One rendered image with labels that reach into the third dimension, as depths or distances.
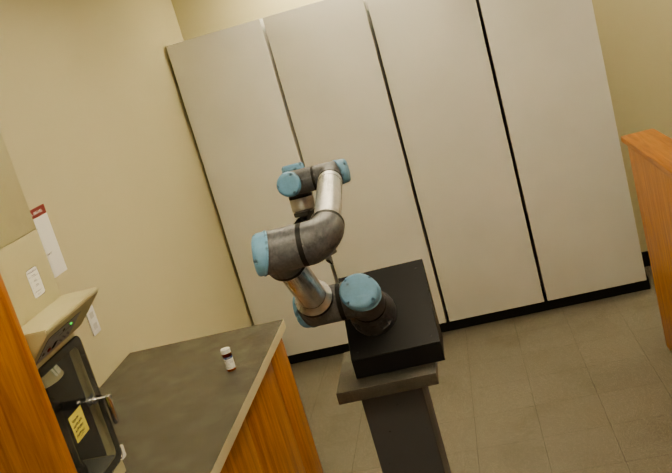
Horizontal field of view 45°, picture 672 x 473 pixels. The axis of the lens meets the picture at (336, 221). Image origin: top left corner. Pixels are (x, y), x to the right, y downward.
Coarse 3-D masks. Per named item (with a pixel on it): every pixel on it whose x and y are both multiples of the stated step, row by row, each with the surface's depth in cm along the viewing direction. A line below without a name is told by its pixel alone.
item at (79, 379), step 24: (48, 360) 214; (72, 360) 224; (48, 384) 211; (72, 384) 222; (96, 384) 234; (72, 408) 219; (96, 408) 231; (72, 432) 216; (96, 432) 228; (72, 456) 214; (96, 456) 225; (120, 456) 238
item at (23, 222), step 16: (0, 144) 217; (0, 160) 215; (0, 176) 214; (16, 176) 221; (0, 192) 212; (16, 192) 219; (0, 208) 210; (16, 208) 217; (0, 224) 208; (16, 224) 216; (32, 224) 223; (0, 240) 207
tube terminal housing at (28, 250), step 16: (16, 240) 214; (32, 240) 221; (0, 256) 205; (16, 256) 212; (32, 256) 219; (0, 272) 204; (16, 272) 210; (48, 272) 225; (16, 288) 209; (48, 288) 223; (16, 304) 207; (32, 304) 214; (48, 304) 222
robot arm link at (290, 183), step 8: (304, 168) 245; (280, 176) 242; (288, 176) 242; (296, 176) 242; (304, 176) 243; (280, 184) 242; (288, 184) 242; (296, 184) 242; (304, 184) 243; (312, 184) 243; (280, 192) 243; (288, 192) 242; (296, 192) 243; (304, 192) 246
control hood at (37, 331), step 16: (96, 288) 226; (64, 304) 217; (80, 304) 216; (32, 320) 210; (48, 320) 205; (64, 320) 207; (80, 320) 226; (32, 336) 197; (48, 336) 199; (32, 352) 198
